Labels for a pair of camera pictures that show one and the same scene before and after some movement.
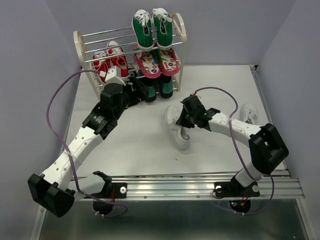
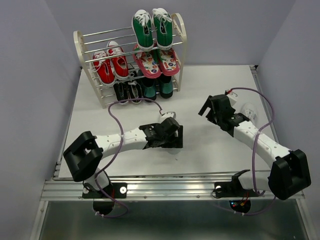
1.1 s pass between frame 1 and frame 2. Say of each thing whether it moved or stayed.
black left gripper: moved
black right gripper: moved
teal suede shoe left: stayed
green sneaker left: stayed
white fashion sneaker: stayed
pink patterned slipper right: stayed
